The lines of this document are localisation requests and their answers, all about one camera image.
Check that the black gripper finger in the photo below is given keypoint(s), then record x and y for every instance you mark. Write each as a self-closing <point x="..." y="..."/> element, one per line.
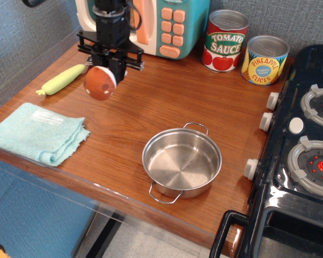
<point x="99" y="60"/>
<point x="118" y="68"/>

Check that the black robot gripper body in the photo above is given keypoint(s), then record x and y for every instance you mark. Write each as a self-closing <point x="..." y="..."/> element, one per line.
<point x="106" y="30"/>

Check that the brown plush mushroom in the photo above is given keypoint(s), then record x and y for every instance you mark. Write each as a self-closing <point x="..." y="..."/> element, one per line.
<point x="100" y="83"/>

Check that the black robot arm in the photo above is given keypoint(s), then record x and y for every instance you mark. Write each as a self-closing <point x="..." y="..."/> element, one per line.
<point x="109" y="3"/>

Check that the stainless steel pot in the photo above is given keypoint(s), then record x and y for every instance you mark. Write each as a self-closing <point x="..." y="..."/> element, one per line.
<point x="181" y="162"/>

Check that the teal toy microwave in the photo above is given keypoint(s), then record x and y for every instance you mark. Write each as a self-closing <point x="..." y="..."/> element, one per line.
<point x="169" y="29"/>

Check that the light blue folded cloth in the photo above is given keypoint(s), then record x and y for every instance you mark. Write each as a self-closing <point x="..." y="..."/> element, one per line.
<point x="41" y="135"/>

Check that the tomato sauce can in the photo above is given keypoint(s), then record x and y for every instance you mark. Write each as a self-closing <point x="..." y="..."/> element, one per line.
<point x="226" y="34"/>

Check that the pineapple slices can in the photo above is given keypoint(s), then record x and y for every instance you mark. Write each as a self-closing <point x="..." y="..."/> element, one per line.
<point x="264" y="59"/>

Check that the black toy stove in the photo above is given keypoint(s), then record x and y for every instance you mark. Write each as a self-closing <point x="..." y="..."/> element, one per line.
<point x="285" y="217"/>

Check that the spoon with green handle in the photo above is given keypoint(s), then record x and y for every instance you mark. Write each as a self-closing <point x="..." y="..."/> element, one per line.
<point x="64" y="79"/>

